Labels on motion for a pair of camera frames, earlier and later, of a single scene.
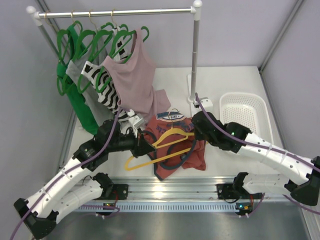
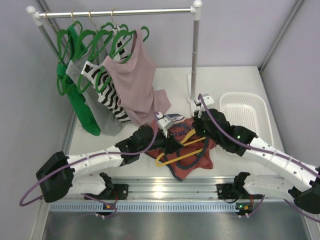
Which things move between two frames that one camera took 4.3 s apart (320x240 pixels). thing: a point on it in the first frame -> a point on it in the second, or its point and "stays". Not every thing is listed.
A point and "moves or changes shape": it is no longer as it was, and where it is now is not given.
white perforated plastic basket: x=250 y=109 stays
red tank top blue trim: x=172 y=134 moves or changes shape
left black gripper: x=137 y=145 -> x=169 y=141
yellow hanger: x=129 y=167 -> x=189 y=135
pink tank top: x=135 y=78 stays
